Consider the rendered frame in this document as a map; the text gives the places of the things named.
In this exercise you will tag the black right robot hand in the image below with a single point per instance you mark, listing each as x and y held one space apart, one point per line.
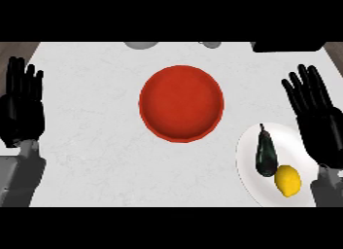
327 136

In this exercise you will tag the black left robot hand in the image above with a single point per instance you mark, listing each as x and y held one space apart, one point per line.
21 116

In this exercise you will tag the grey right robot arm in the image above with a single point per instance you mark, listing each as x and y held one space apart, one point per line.
333 189

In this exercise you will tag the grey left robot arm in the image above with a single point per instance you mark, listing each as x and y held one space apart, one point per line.
13 176

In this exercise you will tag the white plate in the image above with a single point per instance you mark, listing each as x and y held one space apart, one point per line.
285 146

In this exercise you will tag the yellow lemon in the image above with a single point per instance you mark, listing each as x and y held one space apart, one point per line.
287 180

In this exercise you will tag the red bowl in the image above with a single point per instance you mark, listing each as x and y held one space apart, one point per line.
180 103

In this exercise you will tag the dark green eggplant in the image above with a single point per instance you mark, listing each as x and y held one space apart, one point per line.
265 155

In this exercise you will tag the black appliance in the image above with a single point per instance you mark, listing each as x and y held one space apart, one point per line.
287 46

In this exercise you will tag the small grey round object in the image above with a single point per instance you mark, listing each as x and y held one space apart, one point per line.
210 44

